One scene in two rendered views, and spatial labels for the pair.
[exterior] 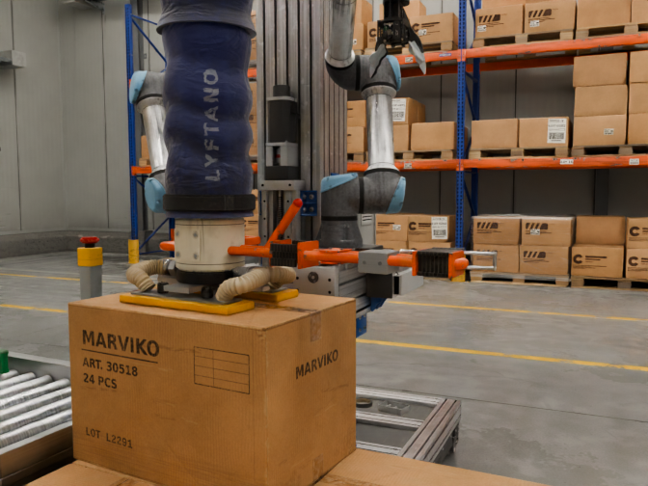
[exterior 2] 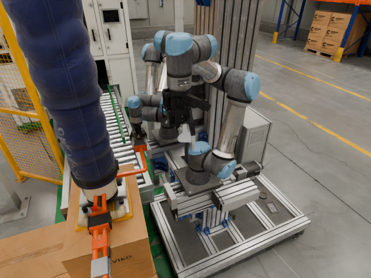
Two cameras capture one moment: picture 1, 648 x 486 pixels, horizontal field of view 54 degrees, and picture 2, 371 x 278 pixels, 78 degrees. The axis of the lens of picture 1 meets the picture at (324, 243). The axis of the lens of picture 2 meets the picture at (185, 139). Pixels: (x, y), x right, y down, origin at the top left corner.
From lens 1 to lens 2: 1.61 m
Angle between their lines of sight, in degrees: 49
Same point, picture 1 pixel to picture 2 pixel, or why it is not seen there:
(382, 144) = (223, 139)
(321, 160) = (211, 121)
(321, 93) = not seen: hidden behind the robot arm
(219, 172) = (77, 171)
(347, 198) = (195, 162)
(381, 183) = (213, 164)
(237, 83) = (76, 135)
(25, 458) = not seen: hidden behind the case
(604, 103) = not seen: outside the picture
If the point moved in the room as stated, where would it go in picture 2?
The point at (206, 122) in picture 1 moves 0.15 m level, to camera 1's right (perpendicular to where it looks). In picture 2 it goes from (66, 150) to (83, 166)
